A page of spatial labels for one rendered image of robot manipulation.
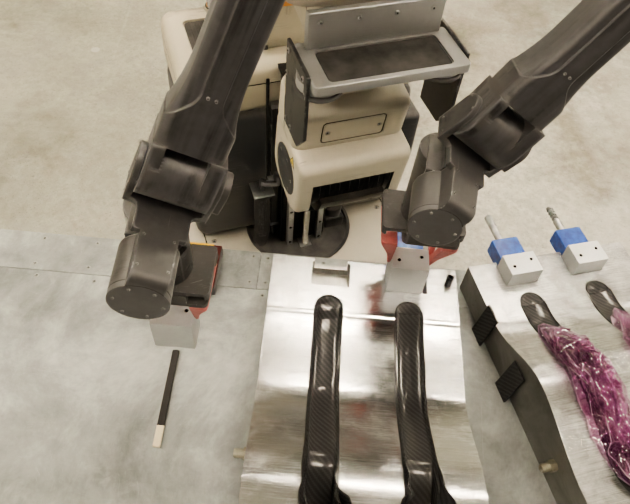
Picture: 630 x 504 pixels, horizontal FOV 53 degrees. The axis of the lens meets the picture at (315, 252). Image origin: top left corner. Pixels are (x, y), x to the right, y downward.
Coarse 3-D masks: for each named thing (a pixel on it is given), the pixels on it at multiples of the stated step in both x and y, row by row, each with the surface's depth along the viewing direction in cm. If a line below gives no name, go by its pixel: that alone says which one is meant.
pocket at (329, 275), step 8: (312, 272) 92; (320, 272) 91; (328, 272) 91; (336, 272) 91; (344, 272) 91; (312, 280) 91; (320, 280) 91; (328, 280) 91; (336, 280) 91; (344, 280) 91
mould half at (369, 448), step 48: (288, 288) 86; (336, 288) 87; (384, 288) 87; (432, 288) 88; (288, 336) 82; (384, 336) 83; (432, 336) 84; (288, 384) 78; (384, 384) 79; (432, 384) 80; (288, 432) 72; (384, 432) 73; (432, 432) 74; (288, 480) 66; (384, 480) 67; (480, 480) 68
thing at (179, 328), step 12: (168, 312) 75; (180, 312) 75; (156, 324) 74; (168, 324) 74; (180, 324) 74; (192, 324) 74; (156, 336) 76; (168, 336) 76; (180, 336) 76; (192, 336) 76; (192, 348) 78
